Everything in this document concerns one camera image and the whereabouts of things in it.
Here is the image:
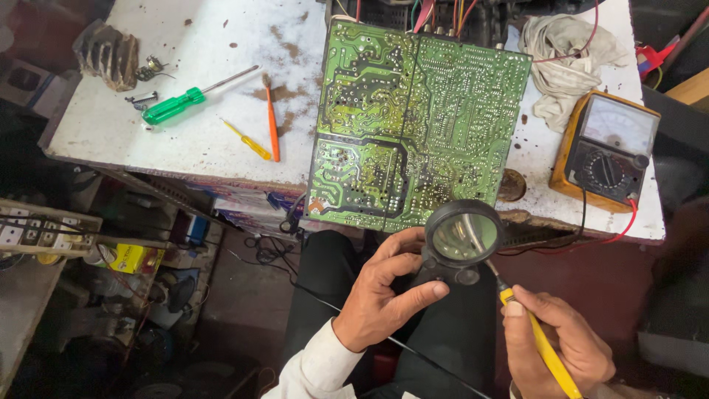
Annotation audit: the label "orange toothbrush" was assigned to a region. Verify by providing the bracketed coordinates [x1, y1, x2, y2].
[261, 74, 281, 163]

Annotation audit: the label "yellow analog multimeter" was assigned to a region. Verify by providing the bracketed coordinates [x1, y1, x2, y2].
[549, 90, 661, 214]

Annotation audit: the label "rusty metal heat sink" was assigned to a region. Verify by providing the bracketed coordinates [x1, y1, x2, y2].
[72, 19, 140, 93]

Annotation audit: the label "green circuit board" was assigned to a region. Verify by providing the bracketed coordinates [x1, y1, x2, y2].
[304, 19, 534, 233]

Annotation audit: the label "black multimeter probe wire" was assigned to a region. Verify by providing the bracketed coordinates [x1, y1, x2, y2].
[497, 172, 588, 257]

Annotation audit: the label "red multimeter probe wire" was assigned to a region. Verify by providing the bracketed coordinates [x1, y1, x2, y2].
[532, 198, 639, 256]

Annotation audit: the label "person's black trousers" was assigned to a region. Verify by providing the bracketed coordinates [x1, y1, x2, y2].
[282, 229, 497, 399]

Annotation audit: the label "crumpled white cloth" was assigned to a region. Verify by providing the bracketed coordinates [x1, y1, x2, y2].
[518, 14, 631, 134]

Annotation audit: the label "black magnifying glass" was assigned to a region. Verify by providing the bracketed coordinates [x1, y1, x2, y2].
[411, 199, 506, 289]

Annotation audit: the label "person's left hand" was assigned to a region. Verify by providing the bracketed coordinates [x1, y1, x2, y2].
[331, 226, 451, 354]

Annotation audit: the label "yellow soldering iron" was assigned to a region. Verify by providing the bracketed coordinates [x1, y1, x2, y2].
[485, 259, 583, 399]

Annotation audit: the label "round brown solder tin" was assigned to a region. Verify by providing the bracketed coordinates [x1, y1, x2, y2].
[497, 168, 527, 203]

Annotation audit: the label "black television chassis with wires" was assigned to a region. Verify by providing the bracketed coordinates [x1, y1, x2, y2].
[317, 0, 596, 48]

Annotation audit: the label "red tool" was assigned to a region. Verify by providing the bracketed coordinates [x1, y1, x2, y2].
[635, 35, 681, 82]

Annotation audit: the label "person's right hand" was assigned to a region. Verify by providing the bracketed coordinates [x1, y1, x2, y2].
[501, 285, 617, 399]

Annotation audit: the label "cluttered shelf of parts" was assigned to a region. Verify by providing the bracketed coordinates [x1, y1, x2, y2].
[0, 172, 225, 399]

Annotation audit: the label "green handled screwdriver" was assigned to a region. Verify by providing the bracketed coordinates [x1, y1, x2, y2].
[141, 65, 260, 126]

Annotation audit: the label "small metal coil component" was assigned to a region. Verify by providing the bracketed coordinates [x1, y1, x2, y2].
[135, 55, 176, 82]

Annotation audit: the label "black soldering iron cord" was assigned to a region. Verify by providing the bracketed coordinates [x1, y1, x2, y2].
[224, 191, 494, 399]

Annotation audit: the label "small yellow screwdriver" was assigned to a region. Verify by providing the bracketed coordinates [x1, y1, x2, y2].
[220, 118, 273, 161]

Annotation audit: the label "white switch board panel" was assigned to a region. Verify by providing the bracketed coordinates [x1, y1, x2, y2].
[0, 198, 104, 259]

